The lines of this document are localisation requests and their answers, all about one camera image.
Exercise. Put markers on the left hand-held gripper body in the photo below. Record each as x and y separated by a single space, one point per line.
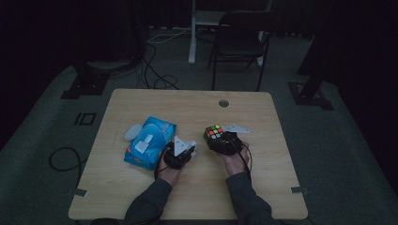
176 154

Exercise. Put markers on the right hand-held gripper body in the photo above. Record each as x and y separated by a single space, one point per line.
230 142

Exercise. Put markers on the white wet wipe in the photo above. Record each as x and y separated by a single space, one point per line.
192 144

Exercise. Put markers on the colourful puzzle cube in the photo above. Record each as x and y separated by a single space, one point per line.
213 132

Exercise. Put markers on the blue wet wipes pack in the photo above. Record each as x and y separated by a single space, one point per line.
150 142

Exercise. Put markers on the person's left hand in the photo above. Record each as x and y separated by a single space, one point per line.
169 175

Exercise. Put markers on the person's right hand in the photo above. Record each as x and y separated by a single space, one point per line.
234 164

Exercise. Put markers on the grey tape piece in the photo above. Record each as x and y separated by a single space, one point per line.
298 189
79 192

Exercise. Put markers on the black folding chair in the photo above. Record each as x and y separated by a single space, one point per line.
241 34

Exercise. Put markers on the round grey stand base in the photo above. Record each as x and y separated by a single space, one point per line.
109 64

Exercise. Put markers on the black stand with flat base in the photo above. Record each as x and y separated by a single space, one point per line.
86 84

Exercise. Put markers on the black post with base plate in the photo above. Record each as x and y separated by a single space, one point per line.
313 90

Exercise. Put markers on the white desk frame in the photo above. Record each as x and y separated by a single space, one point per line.
194 31

